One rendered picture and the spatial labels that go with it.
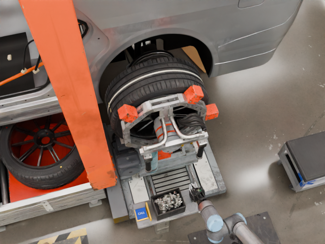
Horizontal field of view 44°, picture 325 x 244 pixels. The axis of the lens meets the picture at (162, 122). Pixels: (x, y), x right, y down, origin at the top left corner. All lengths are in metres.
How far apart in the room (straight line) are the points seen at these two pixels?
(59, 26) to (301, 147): 2.28
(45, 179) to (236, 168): 1.54
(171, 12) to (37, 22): 1.03
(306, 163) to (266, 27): 1.10
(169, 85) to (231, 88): 1.55
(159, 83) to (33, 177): 1.14
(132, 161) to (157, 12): 1.17
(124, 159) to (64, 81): 1.39
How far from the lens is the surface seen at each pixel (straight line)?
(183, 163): 3.21
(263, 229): 2.97
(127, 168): 2.93
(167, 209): 2.67
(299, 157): 3.20
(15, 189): 3.17
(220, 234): 2.41
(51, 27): 1.43
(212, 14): 2.40
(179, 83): 2.36
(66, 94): 1.73
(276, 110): 3.77
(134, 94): 2.33
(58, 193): 2.94
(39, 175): 2.89
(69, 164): 2.88
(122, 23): 2.23
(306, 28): 4.48
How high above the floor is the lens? 3.08
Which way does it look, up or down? 60 degrees down
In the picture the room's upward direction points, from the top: 1 degrees clockwise
